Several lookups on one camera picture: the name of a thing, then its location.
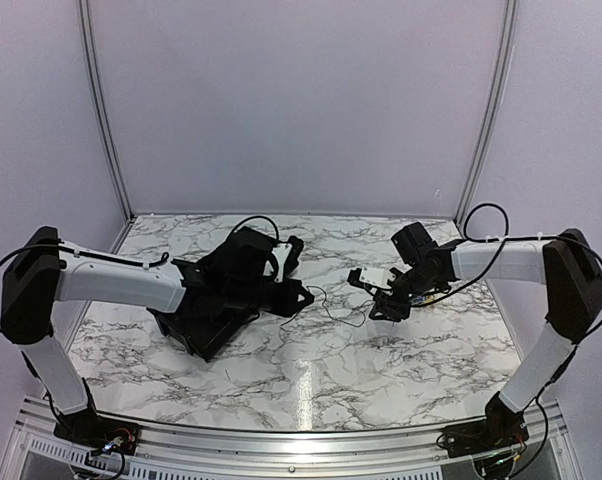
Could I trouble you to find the right aluminium corner post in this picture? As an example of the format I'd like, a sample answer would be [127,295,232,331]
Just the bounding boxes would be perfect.
[453,0,520,226]

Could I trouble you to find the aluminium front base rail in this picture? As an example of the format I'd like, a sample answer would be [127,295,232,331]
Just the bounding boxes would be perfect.
[0,397,583,479]

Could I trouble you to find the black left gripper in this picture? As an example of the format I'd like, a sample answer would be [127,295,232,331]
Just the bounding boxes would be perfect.
[227,277,315,318]

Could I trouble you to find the black three-compartment plastic bin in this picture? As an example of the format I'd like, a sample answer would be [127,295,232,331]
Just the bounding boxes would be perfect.
[147,227,305,364]

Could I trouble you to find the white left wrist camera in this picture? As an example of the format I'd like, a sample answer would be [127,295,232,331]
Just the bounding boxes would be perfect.
[263,236,304,283]

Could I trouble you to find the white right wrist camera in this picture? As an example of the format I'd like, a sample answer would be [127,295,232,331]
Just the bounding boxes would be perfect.
[347,267,396,290]

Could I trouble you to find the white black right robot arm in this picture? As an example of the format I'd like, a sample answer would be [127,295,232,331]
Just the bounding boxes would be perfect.
[359,280,602,451]

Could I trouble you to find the thin black cable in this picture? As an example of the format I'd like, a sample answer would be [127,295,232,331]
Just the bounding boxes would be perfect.
[279,285,377,330]

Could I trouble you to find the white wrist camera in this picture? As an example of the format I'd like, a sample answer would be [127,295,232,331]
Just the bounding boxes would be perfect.
[347,267,396,290]
[263,236,304,283]

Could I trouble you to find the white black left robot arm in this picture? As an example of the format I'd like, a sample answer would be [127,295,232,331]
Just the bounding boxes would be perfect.
[0,226,314,445]

